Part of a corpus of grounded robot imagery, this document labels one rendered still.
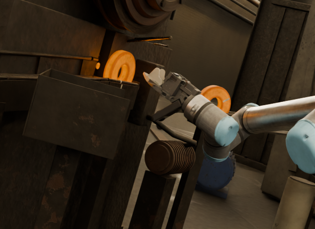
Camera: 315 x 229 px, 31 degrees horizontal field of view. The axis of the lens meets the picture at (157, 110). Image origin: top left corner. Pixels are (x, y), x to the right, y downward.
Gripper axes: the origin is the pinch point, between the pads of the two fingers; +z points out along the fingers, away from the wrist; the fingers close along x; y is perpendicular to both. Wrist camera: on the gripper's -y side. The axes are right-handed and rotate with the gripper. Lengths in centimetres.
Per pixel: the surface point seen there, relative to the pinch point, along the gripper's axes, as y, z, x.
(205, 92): 1.3, -5.7, -38.8
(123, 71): -3.8, 9.8, -2.5
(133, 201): -87, 25, -115
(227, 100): 2, -12, -49
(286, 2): 62, 124, -405
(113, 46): 1.4, 17.2, -0.2
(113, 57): -0.2, 10.5, 6.9
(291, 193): -13, -53, -54
